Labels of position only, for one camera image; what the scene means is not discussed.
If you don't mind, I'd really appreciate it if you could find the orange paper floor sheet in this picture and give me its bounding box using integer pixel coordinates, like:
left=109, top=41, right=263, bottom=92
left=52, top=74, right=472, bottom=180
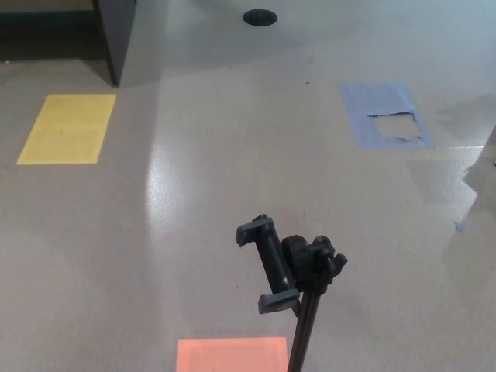
left=177, top=336, right=290, bottom=372

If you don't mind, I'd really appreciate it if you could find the dark desk side panel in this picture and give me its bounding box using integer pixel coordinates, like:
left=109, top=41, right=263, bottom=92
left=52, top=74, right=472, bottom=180
left=95, top=0, right=141, bottom=87

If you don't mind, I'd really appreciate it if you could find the yellow paper floor sheet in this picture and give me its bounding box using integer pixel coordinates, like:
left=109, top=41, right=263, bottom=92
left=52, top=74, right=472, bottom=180
left=15, top=93, right=117, bottom=166

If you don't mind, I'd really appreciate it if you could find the black tripod phone stand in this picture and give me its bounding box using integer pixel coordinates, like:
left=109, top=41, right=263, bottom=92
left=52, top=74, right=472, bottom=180
left=235, top=214, right=349, bottom=372

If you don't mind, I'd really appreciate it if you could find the torn blue paper floor sheet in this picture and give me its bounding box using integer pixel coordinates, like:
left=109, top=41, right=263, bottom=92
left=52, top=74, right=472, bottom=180
left=339, top=81, right=434, bottom=150

